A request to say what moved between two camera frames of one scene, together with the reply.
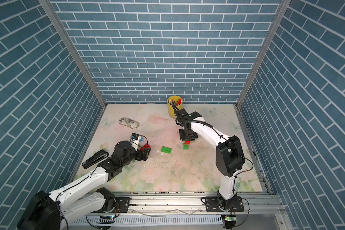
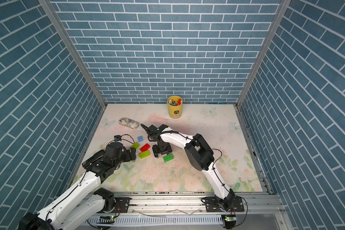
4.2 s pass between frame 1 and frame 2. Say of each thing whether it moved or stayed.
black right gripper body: moved
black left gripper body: moved
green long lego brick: moved
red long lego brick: stayed
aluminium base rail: stayed
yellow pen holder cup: stayed
